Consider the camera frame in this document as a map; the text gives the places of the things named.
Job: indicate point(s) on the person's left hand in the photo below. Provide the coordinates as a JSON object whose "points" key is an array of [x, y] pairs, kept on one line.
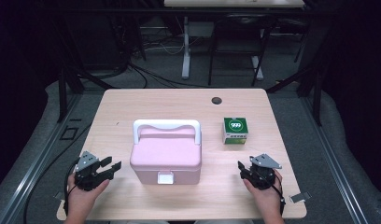
{"points": [[81, 200]]}

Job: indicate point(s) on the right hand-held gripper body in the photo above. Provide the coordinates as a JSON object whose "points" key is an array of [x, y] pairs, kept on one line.
{"points": [[261, 175]]}

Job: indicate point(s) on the grey metal floor rail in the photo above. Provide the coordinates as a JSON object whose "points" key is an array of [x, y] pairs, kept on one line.
{"points": [[33, 168], [338, 168]]}

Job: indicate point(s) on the grey metal table clip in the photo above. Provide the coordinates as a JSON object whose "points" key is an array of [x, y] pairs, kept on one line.
{"points": [[300, 197]]}

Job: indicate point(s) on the pink storage box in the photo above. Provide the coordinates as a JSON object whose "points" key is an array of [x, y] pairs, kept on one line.
{"points": [[165, 155]]}

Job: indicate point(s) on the green and white medicine box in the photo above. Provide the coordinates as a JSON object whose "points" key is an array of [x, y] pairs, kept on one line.
{"points": [[235, 126]]}

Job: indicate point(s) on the black chair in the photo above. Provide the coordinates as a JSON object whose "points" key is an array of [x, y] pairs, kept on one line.
{"points": [[238, 21]]}

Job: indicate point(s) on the black metal stand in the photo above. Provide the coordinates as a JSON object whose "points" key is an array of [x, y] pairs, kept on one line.
{"points": [[317, 99], [62, 93]]}

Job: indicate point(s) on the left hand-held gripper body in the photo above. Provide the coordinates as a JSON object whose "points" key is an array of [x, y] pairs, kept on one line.
{"points": [[87, 174]]}

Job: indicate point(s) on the white background desk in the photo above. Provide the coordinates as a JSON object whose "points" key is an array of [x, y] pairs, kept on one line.
{"points": [[186, 46]]}

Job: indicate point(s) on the person's right hand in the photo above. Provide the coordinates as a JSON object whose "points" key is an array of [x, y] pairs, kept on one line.
{"points": [[269, 200]]}

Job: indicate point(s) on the round dark table hole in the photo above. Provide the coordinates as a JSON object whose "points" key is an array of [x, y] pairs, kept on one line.
{"points": [[216, 100]]}

